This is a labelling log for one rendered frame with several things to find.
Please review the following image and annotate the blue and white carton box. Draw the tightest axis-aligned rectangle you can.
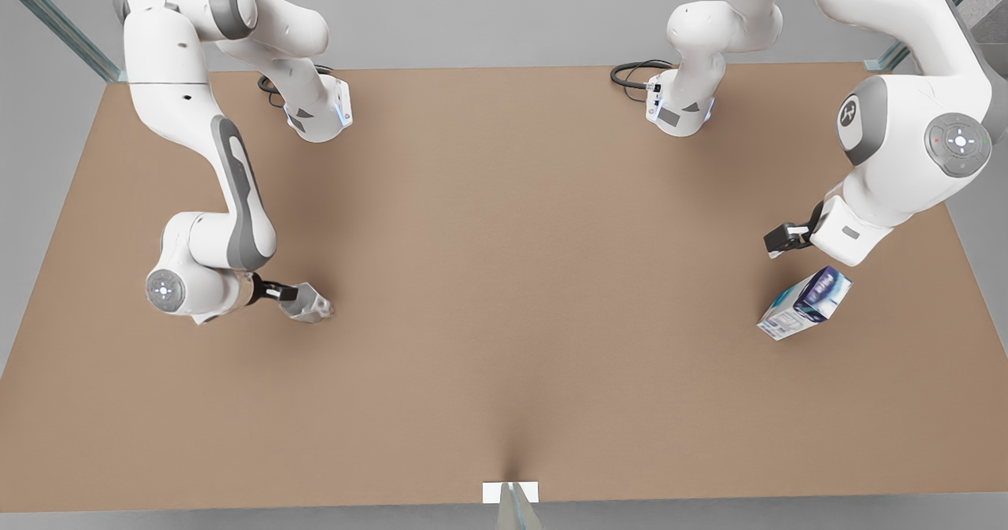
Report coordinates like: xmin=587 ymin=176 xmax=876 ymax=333
xmin=757 ymin=265 xmax=854 ymax=342

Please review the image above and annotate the black cable loop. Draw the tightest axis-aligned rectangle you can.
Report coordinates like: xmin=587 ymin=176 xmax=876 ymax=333
xmin=610 ymin=59 xmax=675 ymax=105
xmin=258 ymin=65 xmax=336 ymax=110

